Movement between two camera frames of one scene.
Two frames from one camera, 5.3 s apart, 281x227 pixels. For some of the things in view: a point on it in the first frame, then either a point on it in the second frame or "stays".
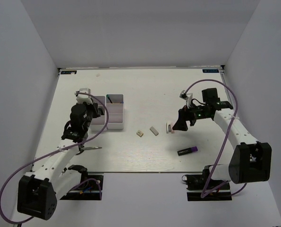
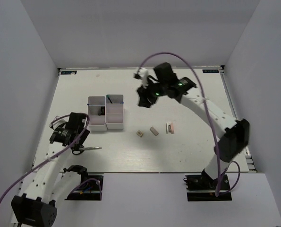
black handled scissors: x=82 y=148 stays
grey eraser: x=154 y=131 stays
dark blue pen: x=107 y=96 stays
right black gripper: x=184 y=114 -> x=143 y=95
